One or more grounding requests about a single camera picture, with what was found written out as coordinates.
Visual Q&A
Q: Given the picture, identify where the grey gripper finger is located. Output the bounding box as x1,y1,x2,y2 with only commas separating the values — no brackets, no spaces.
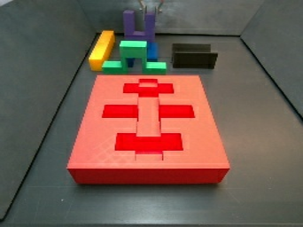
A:
138,0,147,13
155,0,165,13

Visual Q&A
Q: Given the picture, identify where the purple U-shaped block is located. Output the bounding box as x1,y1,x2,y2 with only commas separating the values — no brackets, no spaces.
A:
123,10,155,43

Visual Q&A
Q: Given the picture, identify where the red board with cutouts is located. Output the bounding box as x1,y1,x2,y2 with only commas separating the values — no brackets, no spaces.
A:
69,75,230,184

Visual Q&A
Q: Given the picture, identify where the blue block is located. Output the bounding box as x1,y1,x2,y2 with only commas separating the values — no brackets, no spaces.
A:
127,43,159,67

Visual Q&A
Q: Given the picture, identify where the green arch-shaped block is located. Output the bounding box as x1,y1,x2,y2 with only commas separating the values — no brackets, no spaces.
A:
102,40,167,74

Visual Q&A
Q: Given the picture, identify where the yellow long block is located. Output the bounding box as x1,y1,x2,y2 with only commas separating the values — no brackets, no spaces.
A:
90,30,115,71

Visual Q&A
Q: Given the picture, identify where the black block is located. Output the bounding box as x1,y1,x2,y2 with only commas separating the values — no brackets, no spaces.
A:
173,43,218,69

